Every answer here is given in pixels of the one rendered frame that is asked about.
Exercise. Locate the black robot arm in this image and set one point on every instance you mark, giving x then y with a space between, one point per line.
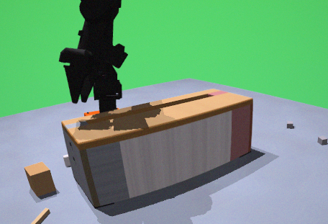
101 13

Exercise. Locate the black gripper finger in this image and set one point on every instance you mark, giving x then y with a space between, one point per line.
88 84
75 77

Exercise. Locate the tan thin stick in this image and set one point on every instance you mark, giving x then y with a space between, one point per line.
41 216

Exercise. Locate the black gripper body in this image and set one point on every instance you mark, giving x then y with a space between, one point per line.
83 56

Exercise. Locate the long wooden box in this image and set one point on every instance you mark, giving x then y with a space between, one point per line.
120 154

